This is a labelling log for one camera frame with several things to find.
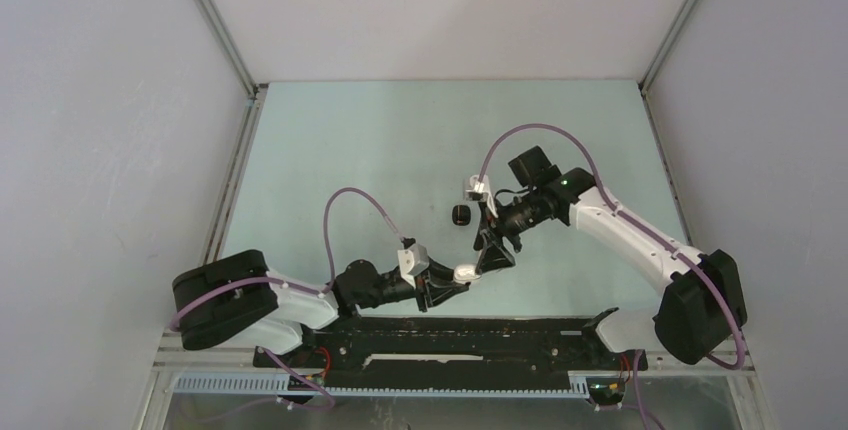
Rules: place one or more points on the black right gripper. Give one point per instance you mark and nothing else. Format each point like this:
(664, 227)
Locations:
(494, 255)

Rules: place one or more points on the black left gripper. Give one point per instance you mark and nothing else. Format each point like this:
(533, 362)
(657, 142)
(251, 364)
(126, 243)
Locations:
(425, 290)

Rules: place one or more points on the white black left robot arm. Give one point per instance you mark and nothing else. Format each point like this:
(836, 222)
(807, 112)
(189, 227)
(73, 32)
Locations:
(239, 299)

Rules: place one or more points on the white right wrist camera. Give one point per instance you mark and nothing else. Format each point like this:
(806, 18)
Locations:
(477, 188)

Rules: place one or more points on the grey slotted cable duct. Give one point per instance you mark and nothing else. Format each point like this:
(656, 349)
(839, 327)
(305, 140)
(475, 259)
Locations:
(284, 385)

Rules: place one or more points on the white charging case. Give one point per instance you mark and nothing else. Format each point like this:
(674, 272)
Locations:
(466, 273)

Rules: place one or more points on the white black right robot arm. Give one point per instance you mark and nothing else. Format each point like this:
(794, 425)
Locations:
(701, 298)

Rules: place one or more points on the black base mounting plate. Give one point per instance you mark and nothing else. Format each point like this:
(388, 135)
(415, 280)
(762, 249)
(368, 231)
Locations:
(506, 340)

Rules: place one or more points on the black gold-trimmed charging case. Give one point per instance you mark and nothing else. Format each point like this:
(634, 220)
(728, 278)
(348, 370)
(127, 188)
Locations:
(461, 215)

